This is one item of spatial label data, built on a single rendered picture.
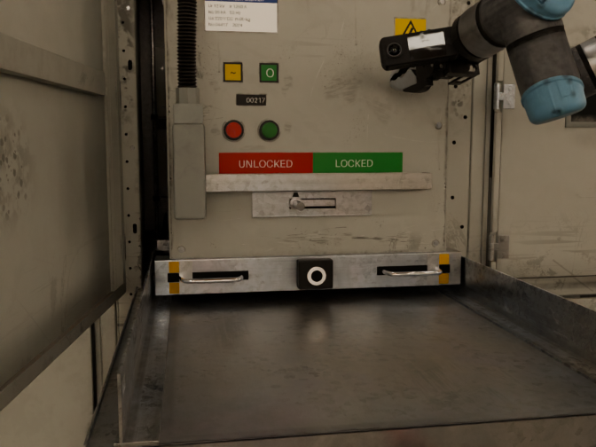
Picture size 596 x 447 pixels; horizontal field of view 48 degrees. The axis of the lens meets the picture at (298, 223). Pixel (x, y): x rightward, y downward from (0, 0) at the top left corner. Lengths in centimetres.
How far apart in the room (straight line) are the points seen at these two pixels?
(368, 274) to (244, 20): 48
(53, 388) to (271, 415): 72
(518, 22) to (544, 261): 66
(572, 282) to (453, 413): 85
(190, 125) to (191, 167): 6
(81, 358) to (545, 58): 94
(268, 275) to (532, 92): 52
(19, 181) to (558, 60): 69
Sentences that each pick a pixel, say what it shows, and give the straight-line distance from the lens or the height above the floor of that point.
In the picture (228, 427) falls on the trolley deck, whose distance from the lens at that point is 68.
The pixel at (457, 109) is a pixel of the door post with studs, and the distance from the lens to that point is 138.
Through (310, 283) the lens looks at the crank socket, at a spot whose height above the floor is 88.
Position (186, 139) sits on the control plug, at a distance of 102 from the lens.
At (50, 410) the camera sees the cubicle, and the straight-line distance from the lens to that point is 137.
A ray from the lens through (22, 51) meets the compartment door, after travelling 88.
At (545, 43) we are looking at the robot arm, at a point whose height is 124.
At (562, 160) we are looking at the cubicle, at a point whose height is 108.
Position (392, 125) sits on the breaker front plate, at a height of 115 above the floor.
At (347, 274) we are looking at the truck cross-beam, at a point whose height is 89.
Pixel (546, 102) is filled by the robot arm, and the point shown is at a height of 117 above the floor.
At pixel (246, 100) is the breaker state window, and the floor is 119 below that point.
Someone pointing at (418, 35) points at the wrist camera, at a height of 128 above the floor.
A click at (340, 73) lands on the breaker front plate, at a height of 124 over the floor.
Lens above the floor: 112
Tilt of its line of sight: 7 degrees down
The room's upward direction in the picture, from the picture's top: straight up
